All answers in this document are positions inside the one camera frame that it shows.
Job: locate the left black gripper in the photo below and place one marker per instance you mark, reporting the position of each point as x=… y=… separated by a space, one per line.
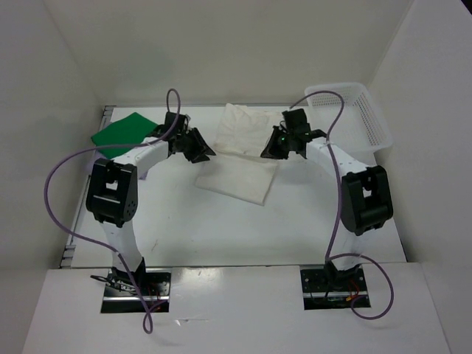
x=200 y=147

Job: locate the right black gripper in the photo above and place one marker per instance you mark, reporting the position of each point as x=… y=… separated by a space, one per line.
x=271 y=150

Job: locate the white t shirt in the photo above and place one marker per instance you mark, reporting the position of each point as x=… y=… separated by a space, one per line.
x=237 y=170

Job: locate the green t shirt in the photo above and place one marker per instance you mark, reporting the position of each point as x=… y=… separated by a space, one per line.
x=130 y=130

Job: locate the white plastic basket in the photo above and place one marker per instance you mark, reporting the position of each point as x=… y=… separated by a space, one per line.
x=361 y=128

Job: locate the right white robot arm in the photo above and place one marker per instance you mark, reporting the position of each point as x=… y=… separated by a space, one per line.
x=364 y=201

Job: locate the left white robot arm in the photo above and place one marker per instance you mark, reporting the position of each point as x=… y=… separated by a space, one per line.
x=113 y=192

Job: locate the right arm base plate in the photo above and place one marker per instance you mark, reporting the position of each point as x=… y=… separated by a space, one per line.
x=319 y=294

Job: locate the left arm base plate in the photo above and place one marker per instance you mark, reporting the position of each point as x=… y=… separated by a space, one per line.
x=121 y=297

